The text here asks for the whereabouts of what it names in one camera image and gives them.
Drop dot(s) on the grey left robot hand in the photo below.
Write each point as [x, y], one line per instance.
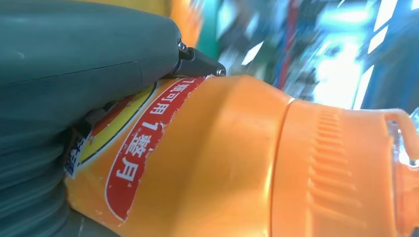
[82, 49]

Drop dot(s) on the yellow taped cardboard sheet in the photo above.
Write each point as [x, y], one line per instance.
[183, 19]

